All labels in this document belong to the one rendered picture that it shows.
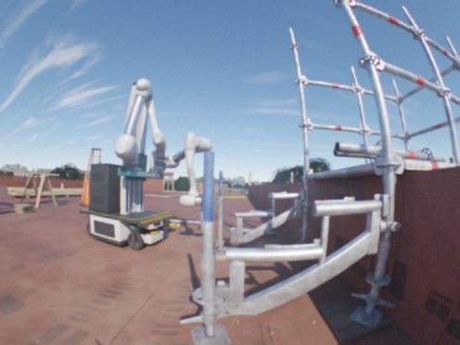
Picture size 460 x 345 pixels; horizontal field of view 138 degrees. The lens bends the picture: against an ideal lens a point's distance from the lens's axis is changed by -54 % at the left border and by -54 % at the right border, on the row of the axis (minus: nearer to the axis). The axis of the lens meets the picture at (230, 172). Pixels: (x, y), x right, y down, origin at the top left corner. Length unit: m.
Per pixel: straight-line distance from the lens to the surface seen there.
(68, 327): 1.04
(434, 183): 0.86
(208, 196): 0.63
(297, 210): 1.80
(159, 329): 0.96
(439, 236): 0.86
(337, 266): 0.78
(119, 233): 1.93
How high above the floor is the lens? 0.65
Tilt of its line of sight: 4 degrees up
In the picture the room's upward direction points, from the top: 1 degrees clockwise
